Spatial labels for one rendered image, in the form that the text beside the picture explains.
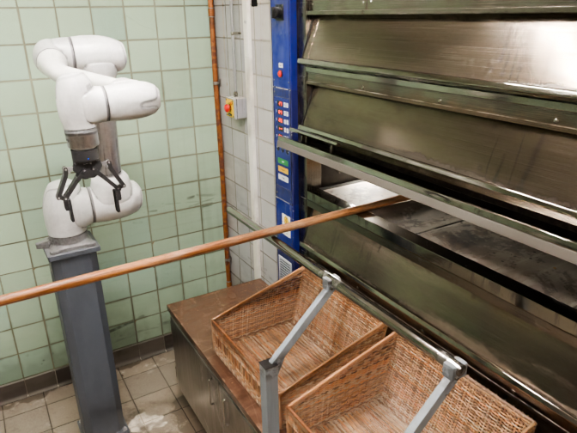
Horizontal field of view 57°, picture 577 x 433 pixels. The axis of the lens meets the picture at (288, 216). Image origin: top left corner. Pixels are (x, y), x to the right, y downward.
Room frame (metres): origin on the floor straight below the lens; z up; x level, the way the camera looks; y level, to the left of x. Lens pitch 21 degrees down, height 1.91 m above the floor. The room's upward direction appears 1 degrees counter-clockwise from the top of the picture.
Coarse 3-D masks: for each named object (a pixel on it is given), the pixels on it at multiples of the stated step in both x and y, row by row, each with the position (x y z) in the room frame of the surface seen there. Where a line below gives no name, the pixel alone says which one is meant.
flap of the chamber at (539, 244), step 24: (288, 144) 2.03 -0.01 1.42; (312, 144) 2.12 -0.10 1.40; (336, 168) 1.75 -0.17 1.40; (384, 168) 1.77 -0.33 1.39; (408, 192) 1.44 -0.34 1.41; (456, 192) 1.51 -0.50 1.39; (456, 216) 1.28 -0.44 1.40; (480, 216) 1.22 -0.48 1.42; (528, 216) 1.31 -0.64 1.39; (528, 240) 1.10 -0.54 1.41; (576, 240) 1.12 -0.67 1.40; (576, 264) 1.00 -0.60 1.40
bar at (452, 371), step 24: (240, 216) 1.90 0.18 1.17; (312, 264) 1.48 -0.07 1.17; (336, 288) 1.35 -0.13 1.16; (312, 312) 1.35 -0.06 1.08; (384, 312) 1.19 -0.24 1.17; (288, 336) 1.33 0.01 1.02; (408, 336) 1.09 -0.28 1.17; (264, 360) 1.30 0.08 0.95; (456, 360) 0.98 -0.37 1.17; (264, 384) 1.27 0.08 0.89; (264, 408) 1.27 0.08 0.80; (432, 408) 0.94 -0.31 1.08; (264, 432) 1.28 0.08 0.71; (408, 432) 0.92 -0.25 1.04
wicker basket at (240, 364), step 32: (320, 288) 2.00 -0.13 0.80; (256, 320) 1.99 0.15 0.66; (288, 320) 2.07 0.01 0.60; (352, 320) 1.79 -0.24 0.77; (224, 352) 1.79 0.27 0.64; (256, 352) 1.85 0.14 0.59; (288, 352) 1.85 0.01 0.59; (320, 352) 1.84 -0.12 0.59; (352, 352) 1.58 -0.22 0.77; (256, 384) 1.65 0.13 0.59; (288, 384) 1.65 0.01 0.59
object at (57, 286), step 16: (352, 208) 1.88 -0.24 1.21; (368, 208) 1.91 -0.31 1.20; (288, 224) 1.73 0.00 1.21; (304, 224) 1.75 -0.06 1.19; (224, 240) 1.61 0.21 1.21; (240, 240) 1.62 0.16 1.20; (160, 256) 1.49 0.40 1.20; (176, 256) 1.51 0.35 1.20; (192, 256) 1.54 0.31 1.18; (96, 272) 1.39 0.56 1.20; (112, 272) 1.41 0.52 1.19; (128, 272) 1.43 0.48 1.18; (32, 288) 1.31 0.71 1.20; (48, 288) 1.32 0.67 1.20; (64, 288) 1.34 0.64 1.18; (0, 304) 1.25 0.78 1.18
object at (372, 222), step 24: (312, 192) 2.15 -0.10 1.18; (360, 216) 1.86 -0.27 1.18; (408, 240) 1.64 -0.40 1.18; (456, 264) 1.45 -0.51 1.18; (480, 264) 1.45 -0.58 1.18; (504, 288) 1.30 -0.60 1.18; (528, 288) 1.29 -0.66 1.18; (528, 312) 1.23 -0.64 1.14; (552, 312) 1.17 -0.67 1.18; (576, 312) 1.16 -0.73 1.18; (576, 336) 1.11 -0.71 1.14
